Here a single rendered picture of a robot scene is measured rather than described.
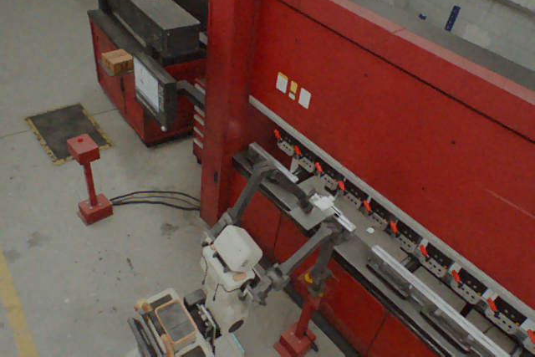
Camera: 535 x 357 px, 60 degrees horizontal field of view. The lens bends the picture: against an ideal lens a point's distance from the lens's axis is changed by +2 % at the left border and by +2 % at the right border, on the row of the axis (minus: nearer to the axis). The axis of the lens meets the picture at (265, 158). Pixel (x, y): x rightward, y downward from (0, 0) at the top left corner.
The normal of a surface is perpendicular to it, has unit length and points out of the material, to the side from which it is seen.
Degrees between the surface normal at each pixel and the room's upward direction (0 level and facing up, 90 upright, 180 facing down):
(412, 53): 90
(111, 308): 0
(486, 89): 90
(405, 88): 90
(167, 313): 0
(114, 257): 0
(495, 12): 90
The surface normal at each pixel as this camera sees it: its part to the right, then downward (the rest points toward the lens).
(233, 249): -0.51, -0.29
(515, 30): -0.81, 0.30
